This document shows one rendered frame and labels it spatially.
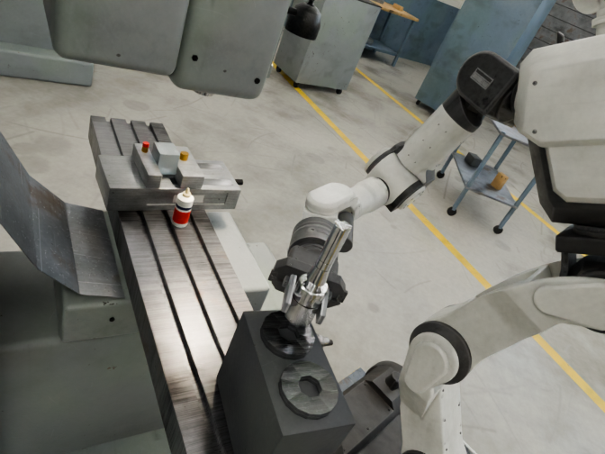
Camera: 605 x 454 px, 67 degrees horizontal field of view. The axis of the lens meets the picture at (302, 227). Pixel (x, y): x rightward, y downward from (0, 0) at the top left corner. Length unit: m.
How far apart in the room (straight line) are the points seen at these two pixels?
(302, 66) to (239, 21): 4.64
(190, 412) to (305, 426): 0.26
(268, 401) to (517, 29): 6.36
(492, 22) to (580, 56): 6.04
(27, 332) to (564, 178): 1.11
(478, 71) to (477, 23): 5.96
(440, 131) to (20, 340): 1.01
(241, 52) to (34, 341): 0.76
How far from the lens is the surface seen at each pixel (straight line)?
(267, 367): 0.72
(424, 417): 1.20
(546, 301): 0.92
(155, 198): 1.23
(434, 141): 1.02
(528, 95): 0.87
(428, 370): 1.07
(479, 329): 1.03
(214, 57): 0.89
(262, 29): 0.90
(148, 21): 0.82
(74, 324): 1.13
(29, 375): 1.27
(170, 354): 0.93
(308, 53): 5.48
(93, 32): 0.82
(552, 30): 9.35
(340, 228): 0.61
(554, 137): 0.85
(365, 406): 1.45
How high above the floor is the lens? 1.65
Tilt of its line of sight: 32 degrees down
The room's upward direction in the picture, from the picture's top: 24 degrees clockwise
